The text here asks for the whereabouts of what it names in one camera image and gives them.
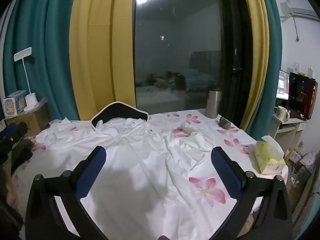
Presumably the yellow tissue pack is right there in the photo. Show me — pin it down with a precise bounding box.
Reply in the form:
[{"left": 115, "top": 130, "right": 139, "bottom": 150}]
[{"left": 252, "top": 135, "right": 287, "bottom": 174}]

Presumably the person's left forearm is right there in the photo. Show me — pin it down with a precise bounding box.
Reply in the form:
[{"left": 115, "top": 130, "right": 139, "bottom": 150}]
[{"left": 0, "top": 202, "right": 24, "bottom": 240}]

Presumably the white plastic bag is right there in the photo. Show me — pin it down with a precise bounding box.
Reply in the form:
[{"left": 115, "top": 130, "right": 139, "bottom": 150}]
[{"left": 299, "top": 152, "right": 317, "bottom": 167}]

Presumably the white computer desk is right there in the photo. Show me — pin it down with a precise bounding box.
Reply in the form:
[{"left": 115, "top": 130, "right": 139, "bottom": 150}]
[{"left": 270, "top": 115, "right": 308, "bottom": 148}]

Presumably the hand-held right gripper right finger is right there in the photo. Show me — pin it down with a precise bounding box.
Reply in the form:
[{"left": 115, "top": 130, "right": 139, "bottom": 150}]
[{"left": 211, "top": 147, "right": 293, "bottom": 240}]

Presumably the small dark stone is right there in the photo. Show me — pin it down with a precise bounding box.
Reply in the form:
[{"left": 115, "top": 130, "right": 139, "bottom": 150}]
[{"left": 219, "top": 116, "right": 231, "bottom": 130}]

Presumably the steel thermos flask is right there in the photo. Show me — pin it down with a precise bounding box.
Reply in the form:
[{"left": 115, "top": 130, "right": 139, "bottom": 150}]
[{"left": 205, "top": 86, "right": 222, "bottom": 119}]

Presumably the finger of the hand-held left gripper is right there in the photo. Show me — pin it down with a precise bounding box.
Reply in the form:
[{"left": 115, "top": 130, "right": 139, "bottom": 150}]
[
  {"left": 10, "top": 140, "right": 33, "bottom": 169},
  {"left": 0, "top": 122, "right": 28, "bottom": 145}
]

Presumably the yellow curtain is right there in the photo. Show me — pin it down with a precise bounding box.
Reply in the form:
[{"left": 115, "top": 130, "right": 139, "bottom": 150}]
[
  {"left": 239, "top": 0, "right": 271, "bottom": 130},
  {"left": 69, "top": 0, "right": 138, "bottom": 122}
]

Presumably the white desk lamp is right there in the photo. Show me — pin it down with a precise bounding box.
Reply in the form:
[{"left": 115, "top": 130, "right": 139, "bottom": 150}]
[{"left": 14, "top": 47, "right": 39, "bottom": 107}]

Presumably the teal curtain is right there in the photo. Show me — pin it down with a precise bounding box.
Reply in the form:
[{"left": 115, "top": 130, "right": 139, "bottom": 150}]
[
  {"left": 2, "top": 0, "right": 84, "bottom": 128},
  {"left": 246, "top": 0, "right": 283, "bottom": 140}
]

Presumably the floral bed sheet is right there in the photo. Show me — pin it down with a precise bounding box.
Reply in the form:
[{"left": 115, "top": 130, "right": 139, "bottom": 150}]
[{"left": 11, "top": 109, "right": 289, "bottom": 240}]

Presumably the air conditioner power cable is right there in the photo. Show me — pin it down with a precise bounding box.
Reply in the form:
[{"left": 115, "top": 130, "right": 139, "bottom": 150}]
[{"left": 291, "top": 15, "right": 300, "bottom": 42}]

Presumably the glass window with black frame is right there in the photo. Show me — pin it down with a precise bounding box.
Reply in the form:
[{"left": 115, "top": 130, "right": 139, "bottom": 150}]
[{"left": 132, "top": 0, "right": 250, "bottom": 128}]

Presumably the black chair backrest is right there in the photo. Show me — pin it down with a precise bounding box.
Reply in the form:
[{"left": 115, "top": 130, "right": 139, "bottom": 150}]
[{"left": 91, "top": 101, "right": 150, "bottom": 130}]

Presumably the black computer case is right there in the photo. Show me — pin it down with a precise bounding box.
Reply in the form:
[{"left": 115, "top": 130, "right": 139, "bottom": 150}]
[{"left": 289, "top": 72, "right": 318, "bottom": 120}]

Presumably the white air conditioner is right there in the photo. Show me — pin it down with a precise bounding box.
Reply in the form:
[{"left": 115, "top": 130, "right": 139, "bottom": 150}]
[{"left": 279, "top": 1, "right": 318, "bottom": 19}]

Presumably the person's left hand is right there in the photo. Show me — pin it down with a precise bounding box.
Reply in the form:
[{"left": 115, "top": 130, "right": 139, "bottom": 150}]
[{"left": 5, "top": 174, "right": 20, "bottom": 207}]

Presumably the brown cardboard box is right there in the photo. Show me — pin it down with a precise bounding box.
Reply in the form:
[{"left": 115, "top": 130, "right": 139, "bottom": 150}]
[{"left": 5, "top": 104, "right": 50, "bottom": 138}]

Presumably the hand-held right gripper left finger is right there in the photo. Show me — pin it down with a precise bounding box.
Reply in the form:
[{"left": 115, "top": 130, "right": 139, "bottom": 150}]
[{"left": 25, "top": 146, "right": 109, "bottom": 240}]

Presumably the large white garment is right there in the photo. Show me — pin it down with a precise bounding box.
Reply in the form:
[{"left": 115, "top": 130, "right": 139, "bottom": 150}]
[{"left": 37, "top": 116, "right": 218, "bottom": 240}]

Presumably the computer monitor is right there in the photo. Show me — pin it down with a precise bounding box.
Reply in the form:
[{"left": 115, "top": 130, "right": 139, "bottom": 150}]
[{"left": 276, "top": 70, "right": 290, "bottom": 102}]

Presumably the white printed mug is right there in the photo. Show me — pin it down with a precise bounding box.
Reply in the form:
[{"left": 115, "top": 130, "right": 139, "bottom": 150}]
[{"left": 276, "top": 106, "right": 291, "bottom": 121}]

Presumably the cartoon printed box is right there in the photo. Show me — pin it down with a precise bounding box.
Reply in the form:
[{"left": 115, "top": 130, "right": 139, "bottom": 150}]
[{"left": 2, "top": 90, "right": 27, "bottom": 117}]

